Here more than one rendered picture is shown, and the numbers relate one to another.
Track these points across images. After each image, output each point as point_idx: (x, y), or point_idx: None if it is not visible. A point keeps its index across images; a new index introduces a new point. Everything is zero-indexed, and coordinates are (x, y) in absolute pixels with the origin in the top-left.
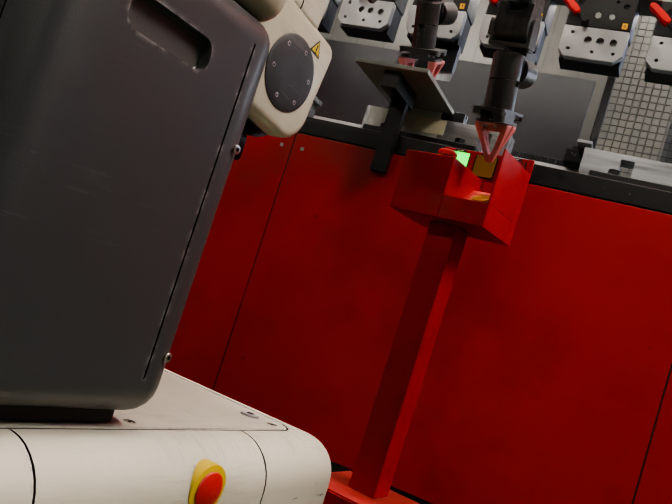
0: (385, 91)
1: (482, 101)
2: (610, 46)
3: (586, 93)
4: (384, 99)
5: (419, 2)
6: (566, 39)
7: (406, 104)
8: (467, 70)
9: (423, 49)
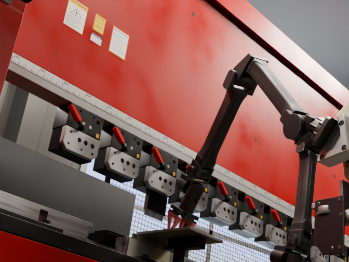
0: (190, 247)
1: (79, 199)
2: (232, 214)
3: (132, 202)
4: (14, 186)
5: (199, 186)
6: (217, 207)
7: (185, 251)
8: (70, 173)
9: (192, 215)
